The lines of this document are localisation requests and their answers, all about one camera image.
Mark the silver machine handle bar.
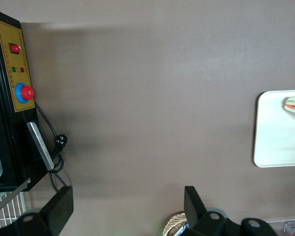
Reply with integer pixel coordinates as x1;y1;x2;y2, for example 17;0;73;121
26;121;55;171

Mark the yellow control panel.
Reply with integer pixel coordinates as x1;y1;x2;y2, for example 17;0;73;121
0;21;36;113

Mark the white wire basket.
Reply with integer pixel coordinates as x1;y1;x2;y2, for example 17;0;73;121
0;191;28;228

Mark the black machine power cable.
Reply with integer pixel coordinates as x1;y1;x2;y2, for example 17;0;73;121
35;102;73;195

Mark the black sealing machine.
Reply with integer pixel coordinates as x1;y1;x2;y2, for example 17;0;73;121
0;7;38;193

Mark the aluminium foil tray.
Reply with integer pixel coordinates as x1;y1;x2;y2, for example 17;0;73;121
178;221;190;236

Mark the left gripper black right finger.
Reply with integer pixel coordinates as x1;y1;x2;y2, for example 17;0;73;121
184;186;278;236

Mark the clear acrylic bottle rack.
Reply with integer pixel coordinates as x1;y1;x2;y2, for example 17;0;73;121
265;216;295;236

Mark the black power plug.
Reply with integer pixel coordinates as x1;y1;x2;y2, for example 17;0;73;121
54;134;67;153

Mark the cream plastic tray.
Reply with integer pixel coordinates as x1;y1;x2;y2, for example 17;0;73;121
253;90;295;168

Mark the wicker basket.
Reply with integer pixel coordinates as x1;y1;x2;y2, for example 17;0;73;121
163;212;190;236

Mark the red emergency stop button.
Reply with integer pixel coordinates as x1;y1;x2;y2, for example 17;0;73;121
14;83;35;104

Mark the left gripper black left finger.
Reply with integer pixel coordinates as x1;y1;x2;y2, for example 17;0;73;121
0;186;74;236

